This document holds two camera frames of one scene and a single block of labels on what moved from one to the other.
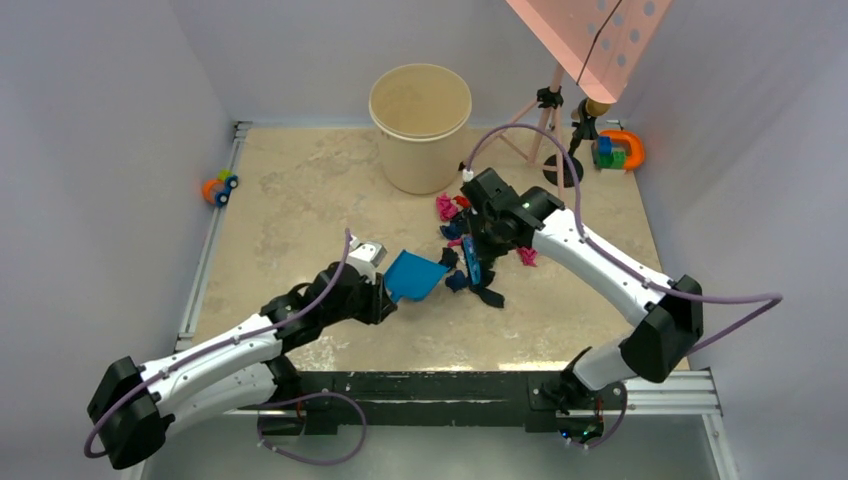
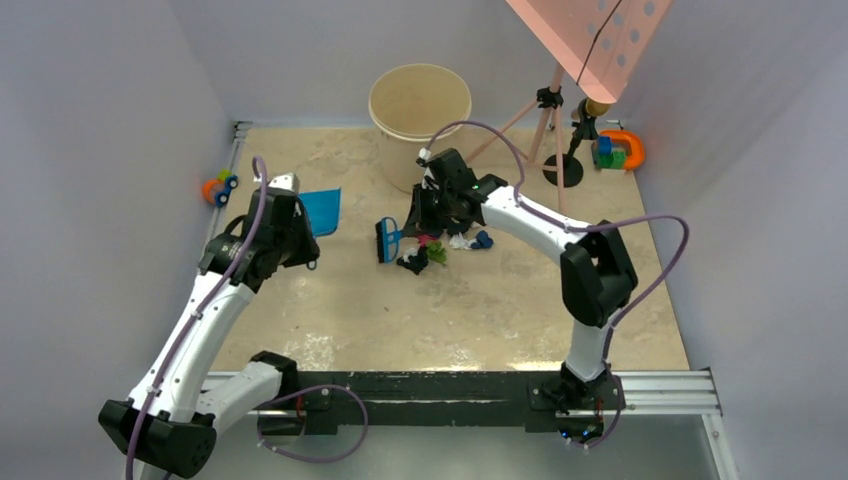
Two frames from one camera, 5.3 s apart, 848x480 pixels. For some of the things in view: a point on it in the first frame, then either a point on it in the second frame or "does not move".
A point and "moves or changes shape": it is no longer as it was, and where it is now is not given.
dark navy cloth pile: x=449 y=258 → x=416 y=263
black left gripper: x=379 y=304 → x=308 y=250
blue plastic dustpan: x=411 y=277 → x=323 y=208
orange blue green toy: x=619 y=149 does not move
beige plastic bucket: x=421 y=112 does not move
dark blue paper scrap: x=457 y=281 moves or changes shape
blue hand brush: x=473 y=263 → x=387 y=240
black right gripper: x=487 y=250 → x=420 y=221
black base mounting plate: x=322 y=400 does not move
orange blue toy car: x=217 y=190 does not move
